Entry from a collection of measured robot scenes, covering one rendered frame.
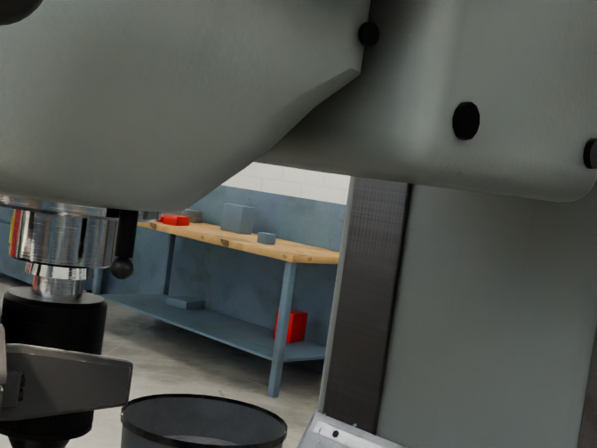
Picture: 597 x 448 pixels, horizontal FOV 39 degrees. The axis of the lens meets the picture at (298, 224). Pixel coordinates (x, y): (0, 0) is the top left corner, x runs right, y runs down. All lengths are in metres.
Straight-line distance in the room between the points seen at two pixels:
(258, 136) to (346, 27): 0.06
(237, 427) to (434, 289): 2.03
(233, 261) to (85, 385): 6.32
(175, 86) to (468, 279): 0.41
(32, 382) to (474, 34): 0.25
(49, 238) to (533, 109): 0.25
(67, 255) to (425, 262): 0.39
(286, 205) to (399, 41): 5.90
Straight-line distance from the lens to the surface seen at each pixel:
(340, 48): 0.38
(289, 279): 5.12
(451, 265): 0.70
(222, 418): 2.71
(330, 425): 0.78
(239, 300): 6.64
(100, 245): 0.39
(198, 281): 7.03
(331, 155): 0.42
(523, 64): 0.45
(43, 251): 0.39
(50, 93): 0.31
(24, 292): 0.41
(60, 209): 0.37
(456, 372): 0.70
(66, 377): 0.39
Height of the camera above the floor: 1.33
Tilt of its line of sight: 3 degrees down
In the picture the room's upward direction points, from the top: 8 degrees clockwise
